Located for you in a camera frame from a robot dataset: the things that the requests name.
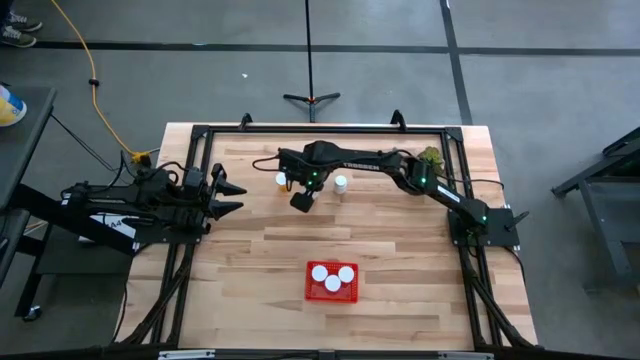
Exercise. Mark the silver metal bracket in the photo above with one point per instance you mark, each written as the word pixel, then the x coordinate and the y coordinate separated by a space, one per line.
pixel 186 355
pixel 465 356

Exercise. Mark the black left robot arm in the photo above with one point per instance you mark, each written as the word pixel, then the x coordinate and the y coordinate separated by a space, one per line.
pixel 125 197

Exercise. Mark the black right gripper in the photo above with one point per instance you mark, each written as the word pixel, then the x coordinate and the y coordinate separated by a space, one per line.
pixel 304 181

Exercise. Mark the black aluminium table frame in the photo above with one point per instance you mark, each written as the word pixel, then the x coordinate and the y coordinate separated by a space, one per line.
pixel 325 129

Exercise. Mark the black metal stand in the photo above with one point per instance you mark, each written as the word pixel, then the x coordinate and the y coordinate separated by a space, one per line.
pixel 50 210

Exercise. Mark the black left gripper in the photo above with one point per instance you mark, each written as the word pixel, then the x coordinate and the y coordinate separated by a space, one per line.
pixel 195 210

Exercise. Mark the black caster wheel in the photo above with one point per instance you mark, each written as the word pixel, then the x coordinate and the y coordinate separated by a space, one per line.
pixel 33 313

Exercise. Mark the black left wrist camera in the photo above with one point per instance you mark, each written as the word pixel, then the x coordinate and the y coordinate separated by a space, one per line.
pixel 195 179

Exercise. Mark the person's shoe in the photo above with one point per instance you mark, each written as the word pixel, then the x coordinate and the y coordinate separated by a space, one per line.
pixel 17 37
pixel 25 23

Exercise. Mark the black metal cart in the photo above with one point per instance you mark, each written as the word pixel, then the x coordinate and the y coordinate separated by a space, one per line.
pixel 590 176

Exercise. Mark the yellow blue white package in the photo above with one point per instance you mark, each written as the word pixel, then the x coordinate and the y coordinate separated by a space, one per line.
pixel 10 107

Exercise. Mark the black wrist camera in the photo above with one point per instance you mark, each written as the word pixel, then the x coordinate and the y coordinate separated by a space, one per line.
pixel 289 160
pixel 195 179

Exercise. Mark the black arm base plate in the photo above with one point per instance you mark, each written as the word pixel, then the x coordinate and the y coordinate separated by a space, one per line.
pixel 505 231
pixel 165 236

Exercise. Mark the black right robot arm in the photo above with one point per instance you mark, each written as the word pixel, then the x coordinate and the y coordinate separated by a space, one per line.
pixel 365 165

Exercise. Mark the white paper label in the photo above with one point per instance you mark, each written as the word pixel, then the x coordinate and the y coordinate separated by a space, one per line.
pixel 119 227

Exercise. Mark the black side table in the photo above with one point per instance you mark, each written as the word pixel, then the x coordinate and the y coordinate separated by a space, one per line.
pixel 30 140

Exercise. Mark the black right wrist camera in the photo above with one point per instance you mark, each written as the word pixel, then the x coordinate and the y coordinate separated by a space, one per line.
pixel 289 160

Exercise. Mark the black tripod stand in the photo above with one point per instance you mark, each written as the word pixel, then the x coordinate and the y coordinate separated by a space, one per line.
pixel 309 50

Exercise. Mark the red plastic slotted basket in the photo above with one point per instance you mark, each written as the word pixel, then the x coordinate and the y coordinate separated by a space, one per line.
pixel 350 298

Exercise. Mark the black frame clamp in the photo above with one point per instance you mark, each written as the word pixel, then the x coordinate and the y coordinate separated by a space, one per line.
pixel 398 118
pixel 245 120

